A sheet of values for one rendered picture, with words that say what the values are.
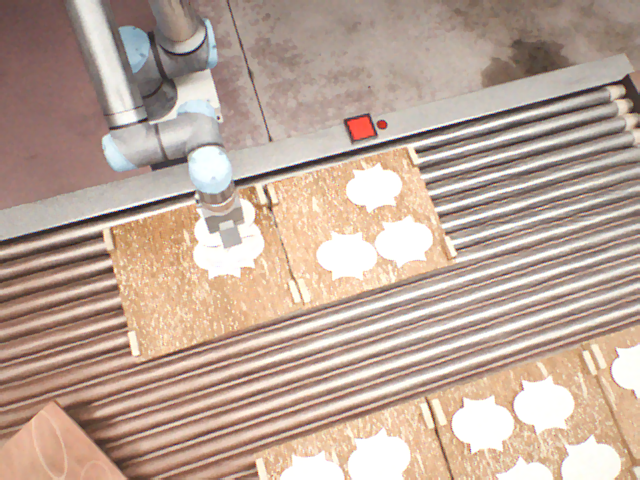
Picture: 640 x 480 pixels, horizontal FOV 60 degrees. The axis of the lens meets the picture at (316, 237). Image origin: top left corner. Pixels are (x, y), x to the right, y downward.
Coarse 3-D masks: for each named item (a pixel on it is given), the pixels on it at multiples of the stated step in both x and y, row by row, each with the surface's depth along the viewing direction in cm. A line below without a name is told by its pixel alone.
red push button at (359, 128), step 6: (354, 120) 154; (360, 120) 154; (366, 120) 155; (348, 126) 154; (354, 126) 154; (360, 126) 154; (366, 126) 154; (354, 132) 153; (360, 132) 153; (366, 132) 153; (372, 132) 153; (354, 138) 153
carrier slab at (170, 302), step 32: (128, 224) 140; (160, 224) 141; (192, 224) 141; (256, 224) 142; (128, 256) 138; (160, 256) 138; (192, 256) 138; (128, 288) 135; (160, 288) 135; (192, 288) 136; (224, 288) 136; (256, 288) 137; (288, 288) 137; (128, 320) 133; (160, 320) 133; (192, 320) 133; (224, 320) 134; (256, 320) 134; (160, 352) 131
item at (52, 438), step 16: (48, 416) 115; (64, 416) 115; (32, 432) 114; (48, 432) 114; (64, 432) 114; (80, 432) 115; (16, 448) 113; (32, 448) 113; (48, 448) 113; (64, 448) 113; (80, 448) 114; (96, 448) 114; (0, 464) 112; (16, 464) 112; (32, 464) 112; (48, 464) 112; (64, 464) 112; (80, 464) 113; (96, 464) 113; (112, 464) 113
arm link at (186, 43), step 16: (160, 0) 113; (176, 0) 114; (160, 16) 118; (176, 16) 118; (192, 16) 123; (160, 32) 127; (176, 32) 123; (192, 32) 126; (208, 32) 131; (160, 48) 131; (176, 48) 128; (192, 48) 128; (208, 48) 132; (176, 64) 133; (192, 64) 134; (208, 64) 135
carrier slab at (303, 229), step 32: (352, 160) 150; (384, 160) 150; (288, 192) 146; (320, 192) 146; (416, 192) 148; (288, 224) 143; (320, 224) 143; (352, 224) 144; (288, 256) 140; (320, 288) 138; (352, 288) 138
